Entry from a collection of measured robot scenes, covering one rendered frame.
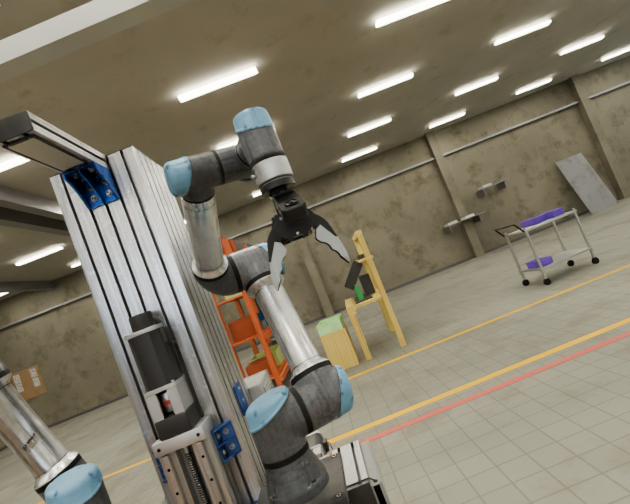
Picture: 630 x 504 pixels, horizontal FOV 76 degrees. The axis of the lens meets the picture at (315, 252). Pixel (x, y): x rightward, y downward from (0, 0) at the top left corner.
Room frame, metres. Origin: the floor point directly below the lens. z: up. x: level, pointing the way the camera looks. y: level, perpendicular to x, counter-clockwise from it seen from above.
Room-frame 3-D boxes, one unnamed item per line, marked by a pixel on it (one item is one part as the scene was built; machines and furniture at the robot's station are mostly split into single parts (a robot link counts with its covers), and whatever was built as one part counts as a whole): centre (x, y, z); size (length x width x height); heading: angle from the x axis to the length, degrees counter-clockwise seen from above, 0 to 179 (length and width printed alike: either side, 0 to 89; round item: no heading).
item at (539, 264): (6.80, -3.59, 0.54); 1.17 x 0.67 x 1.08; 93
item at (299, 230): (0.81, 0.02, 1.63); 0.09 x 0.08 x 0.12; 8
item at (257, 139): (0.80, 0.02, 1.79); 0.09 x 0.08 x 0.11; 22
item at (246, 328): (7.61, 1.42, 1.30); 2.82 x 0.78 x 2.60; 1
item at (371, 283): (6.92, -0.23, 0.94); 1.44 x 1.28 x 1.88; 0
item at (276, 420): (1.00, 0.24, 1.20); 0.13 x 0.12 x 0.14; 112
